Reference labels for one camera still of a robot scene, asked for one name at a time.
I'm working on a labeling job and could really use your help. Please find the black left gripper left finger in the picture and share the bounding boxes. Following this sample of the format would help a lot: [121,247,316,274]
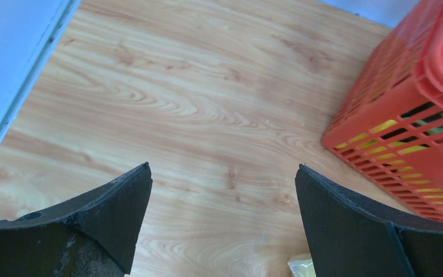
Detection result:
[0,163,153,276]

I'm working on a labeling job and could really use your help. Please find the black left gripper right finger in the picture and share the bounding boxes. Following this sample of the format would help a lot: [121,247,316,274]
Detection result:
[295,165,443,276]

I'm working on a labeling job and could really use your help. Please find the red plastic shopping basket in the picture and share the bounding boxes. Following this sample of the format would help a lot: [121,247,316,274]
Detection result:
[321,1,443,222]

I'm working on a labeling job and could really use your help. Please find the clear zip top bag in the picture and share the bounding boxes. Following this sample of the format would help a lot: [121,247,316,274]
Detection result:
[288,253,316,277]

